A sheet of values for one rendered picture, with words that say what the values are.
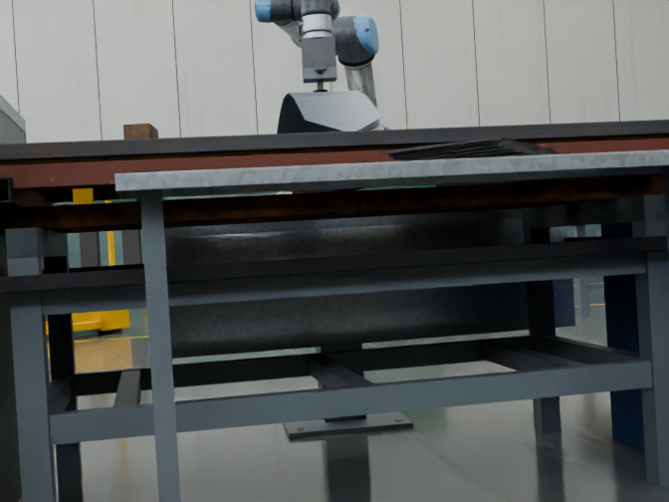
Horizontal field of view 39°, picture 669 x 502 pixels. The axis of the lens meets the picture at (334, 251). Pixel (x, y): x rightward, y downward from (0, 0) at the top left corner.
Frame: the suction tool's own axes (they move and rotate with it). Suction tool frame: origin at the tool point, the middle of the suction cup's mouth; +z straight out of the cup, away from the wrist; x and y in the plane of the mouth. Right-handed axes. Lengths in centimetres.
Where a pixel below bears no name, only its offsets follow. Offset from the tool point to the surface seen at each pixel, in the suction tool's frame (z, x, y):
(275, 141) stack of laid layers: 14.2, -39.0, -12.8
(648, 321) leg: 59, -27, 71
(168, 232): 31, 36, -44
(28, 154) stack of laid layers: 15, -45, -63
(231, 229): 31, 38, -26
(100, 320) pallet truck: 88, 486, -146
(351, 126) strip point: 10.9, -30.6, 4.5
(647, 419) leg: 82, -24, 71
